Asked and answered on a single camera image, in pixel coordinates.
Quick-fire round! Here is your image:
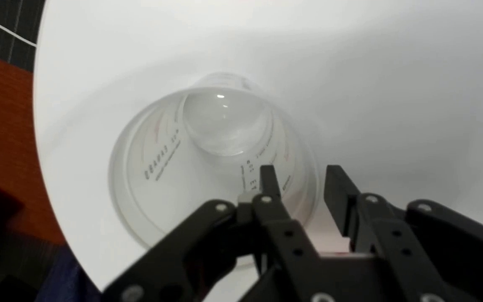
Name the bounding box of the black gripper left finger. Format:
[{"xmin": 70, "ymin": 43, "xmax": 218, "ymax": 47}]
[{"xmin": 104, "ymin": 162, "xmax": 333, "ymax": 302}]

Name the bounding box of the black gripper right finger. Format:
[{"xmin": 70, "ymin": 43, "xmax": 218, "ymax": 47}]
[{"xmin": 323, "ymin": 162, "xmax": 483, "ymax": 302}]

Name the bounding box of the clear plastic measuring cup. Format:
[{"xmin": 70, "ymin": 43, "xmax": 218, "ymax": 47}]
[{"xmin": 105, "ymin": 72, "xmax": 322, "ymax": 251}]

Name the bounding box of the dark blue cloth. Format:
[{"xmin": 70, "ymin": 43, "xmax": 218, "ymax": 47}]
[{"xmin": 31, "ymin": 244, "xmax": 107, "ymax": 302}]

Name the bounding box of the white floor cable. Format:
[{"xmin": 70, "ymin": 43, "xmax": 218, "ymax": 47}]
[{"xmin": 0, "ymin": 13, "xmax": 40, "ymax": 50}]

